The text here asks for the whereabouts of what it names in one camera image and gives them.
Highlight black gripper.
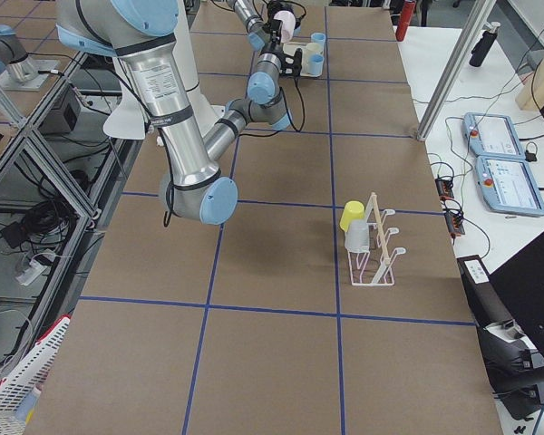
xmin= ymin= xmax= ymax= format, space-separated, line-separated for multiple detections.
xmin=265 ymin=20 xmax=284 ymax=57
xmin=267 ymin=1 xmax=298 ymax=22

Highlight pink cup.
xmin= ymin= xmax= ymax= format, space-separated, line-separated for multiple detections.
xmin=273 ymin=10 xmax=296 ymax=44

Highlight light blue cup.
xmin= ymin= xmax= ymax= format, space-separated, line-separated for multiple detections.
xmin=310 ymin=32 xmax=326 ymax=46
xmin=308 ymin=53 xmax=325 ymax=77

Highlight pale yellow-green cup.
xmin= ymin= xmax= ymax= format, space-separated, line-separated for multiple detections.
xmin=306 ymin=42 xmax=324 ymax=54

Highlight bright yellow cup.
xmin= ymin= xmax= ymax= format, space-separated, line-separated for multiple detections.
xmin=339 ymin=200 xmax=364 ymax=233

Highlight grey cup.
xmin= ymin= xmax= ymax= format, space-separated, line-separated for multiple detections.
xmin=345 ymin=219 xmax=370 ymax=254

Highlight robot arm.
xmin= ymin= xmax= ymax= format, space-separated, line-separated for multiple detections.
xmin=225 ymin=0 xmax=306 ymax=51
xmin=56 ymin=1 xmax=299 ymax=225

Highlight cream plastic tray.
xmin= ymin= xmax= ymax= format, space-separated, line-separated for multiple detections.
xmin=283 ymin=42 xmax=312 ymax=77

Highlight red cylinder bottle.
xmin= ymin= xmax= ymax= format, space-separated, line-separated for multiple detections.
xmin=395 ymin=0 xmax=416 ymax=42

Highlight black bottle on desk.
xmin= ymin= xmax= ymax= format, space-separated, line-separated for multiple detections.
xmin=469 ymin=22 xmax=501 ymax=67

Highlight teach pendant far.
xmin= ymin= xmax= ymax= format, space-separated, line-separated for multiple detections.
xmin=462 ymin=112 xmax=524 ymax=160

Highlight teach pendant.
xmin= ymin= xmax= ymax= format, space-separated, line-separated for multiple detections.
xmin=462 ymin=112 xmax=524 ymax=160
xmin=475 ymin=156 xmax=544 ymax=217

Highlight teach pendant near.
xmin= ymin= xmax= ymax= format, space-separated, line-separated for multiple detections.
xmin=475 ymin=156 xmax=544 ymax=217

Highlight white plastic basket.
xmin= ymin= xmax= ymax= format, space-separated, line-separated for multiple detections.
xmin=0 ymin=314 xmax=71 ymax=434

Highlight white pedestal column base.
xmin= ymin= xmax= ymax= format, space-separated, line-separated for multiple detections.
xmin=103 ymin=0 xmax=224 ymax=140

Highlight aluminium frame post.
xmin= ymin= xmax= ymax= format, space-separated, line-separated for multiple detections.
xmin=416 ymin=0 xmax=496 ymax=141

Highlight white wire cup rack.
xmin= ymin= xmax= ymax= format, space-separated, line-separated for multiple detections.
xmin=345 ymin=192 xmax=406 ymax=287

